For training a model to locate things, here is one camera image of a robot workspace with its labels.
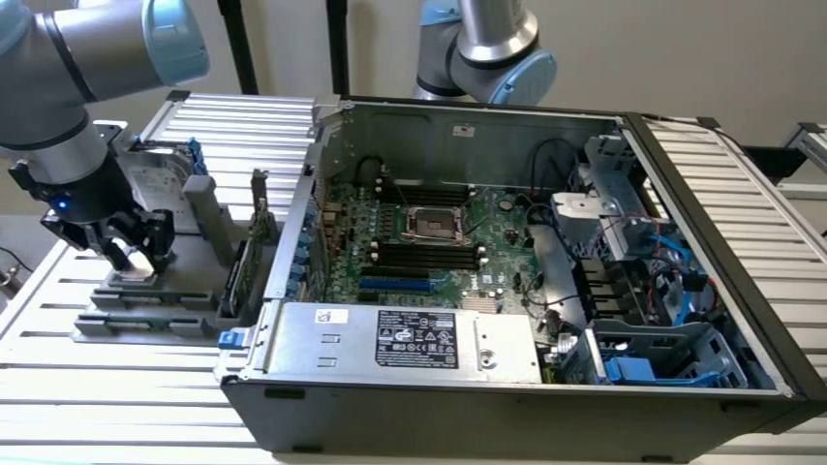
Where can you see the grey parts rack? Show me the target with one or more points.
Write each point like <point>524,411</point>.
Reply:
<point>206,227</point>

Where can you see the black stand pole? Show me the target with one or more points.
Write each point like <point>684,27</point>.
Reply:
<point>237,43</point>
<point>337,43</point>

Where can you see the green motherboard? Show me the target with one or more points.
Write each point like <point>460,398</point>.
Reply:
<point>497,227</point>

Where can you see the metal CPU socket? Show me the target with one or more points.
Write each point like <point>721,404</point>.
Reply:
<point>436,225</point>

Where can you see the blue case latch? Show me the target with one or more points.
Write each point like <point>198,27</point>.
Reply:
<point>232,339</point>

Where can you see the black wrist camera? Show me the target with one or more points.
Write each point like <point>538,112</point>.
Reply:
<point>22,175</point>

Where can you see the black metal bracket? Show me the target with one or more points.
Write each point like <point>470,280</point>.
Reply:
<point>777,162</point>

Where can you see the blue expansion slot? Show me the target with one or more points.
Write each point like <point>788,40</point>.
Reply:
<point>394,286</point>

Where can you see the aluminium frame profile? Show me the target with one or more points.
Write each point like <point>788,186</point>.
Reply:
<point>807,160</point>

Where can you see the silver power supply unit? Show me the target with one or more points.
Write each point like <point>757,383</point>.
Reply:
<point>361,349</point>

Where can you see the silver chipset heatsink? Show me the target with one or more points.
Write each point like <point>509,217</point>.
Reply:
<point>481,306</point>

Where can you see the black expansion slot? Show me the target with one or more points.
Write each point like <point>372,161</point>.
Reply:
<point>393,272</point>

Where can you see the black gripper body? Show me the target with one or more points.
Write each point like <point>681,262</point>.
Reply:
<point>93,194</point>

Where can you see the black fan shroud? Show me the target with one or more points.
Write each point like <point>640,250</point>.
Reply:
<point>604,286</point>

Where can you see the metal drive cage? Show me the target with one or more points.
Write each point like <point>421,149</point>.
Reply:
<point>613,194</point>

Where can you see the black open PC case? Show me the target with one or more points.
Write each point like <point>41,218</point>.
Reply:
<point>490,416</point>

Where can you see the green graphics card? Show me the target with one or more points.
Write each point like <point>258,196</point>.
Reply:
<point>258,227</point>

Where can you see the green RAM stick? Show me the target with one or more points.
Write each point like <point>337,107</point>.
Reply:
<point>129,319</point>

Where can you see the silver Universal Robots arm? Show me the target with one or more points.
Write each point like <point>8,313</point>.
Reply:
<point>77,53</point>

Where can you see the silver hard disk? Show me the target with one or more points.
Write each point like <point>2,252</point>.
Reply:
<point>152,179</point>

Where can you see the silver CPU chip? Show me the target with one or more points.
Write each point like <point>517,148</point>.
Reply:
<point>137,269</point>

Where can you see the black RAM slot bank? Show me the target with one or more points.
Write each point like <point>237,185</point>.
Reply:
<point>422,194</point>
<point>425,254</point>

